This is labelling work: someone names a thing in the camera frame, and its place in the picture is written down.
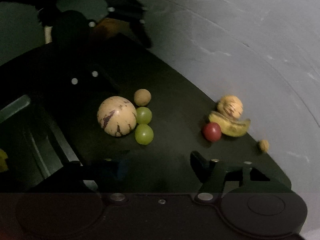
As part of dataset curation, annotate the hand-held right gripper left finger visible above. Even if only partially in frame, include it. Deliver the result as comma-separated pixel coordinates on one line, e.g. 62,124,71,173
50,151,131,202

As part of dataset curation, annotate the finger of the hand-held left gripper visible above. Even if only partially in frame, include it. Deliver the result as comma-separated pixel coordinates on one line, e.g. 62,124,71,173
37,9,100,45
101,0,153,49

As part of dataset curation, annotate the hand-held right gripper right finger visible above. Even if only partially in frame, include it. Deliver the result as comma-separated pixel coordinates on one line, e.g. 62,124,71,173
190,151,270,203

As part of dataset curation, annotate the red cherry tomato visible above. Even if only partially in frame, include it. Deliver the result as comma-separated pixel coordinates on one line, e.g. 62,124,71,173
202,122,222,142

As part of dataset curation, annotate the green grape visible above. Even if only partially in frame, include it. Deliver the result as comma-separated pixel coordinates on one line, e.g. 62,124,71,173
135,124,154,145
135,107,152,125

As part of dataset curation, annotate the spotted yellow banana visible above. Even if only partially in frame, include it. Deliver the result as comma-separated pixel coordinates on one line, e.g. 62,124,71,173
208,110,251,137

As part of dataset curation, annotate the large striped pepino melon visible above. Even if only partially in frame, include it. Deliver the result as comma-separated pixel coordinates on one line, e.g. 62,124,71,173
97,96,138,137

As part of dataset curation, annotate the small brown longan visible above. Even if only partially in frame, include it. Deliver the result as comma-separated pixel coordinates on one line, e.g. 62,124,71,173
134,89,152,107

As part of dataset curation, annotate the small striped pepino melon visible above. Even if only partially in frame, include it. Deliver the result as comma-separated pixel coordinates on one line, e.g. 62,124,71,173
216,95,243,119

